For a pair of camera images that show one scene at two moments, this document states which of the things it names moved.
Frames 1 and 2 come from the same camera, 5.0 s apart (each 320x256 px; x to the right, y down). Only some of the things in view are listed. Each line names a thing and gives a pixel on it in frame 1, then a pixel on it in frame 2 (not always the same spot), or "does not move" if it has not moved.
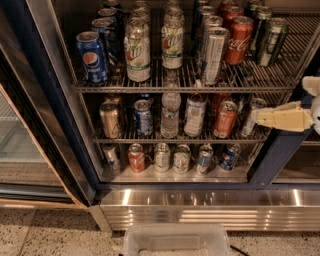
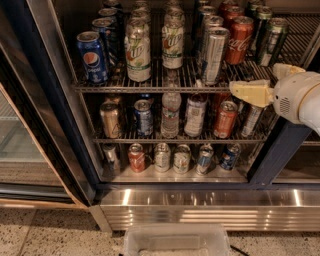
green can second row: [263, 15] does not move
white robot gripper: [316, 113] to [290, 95]
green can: [274, 38] does not move
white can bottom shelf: [182, 159] does not move
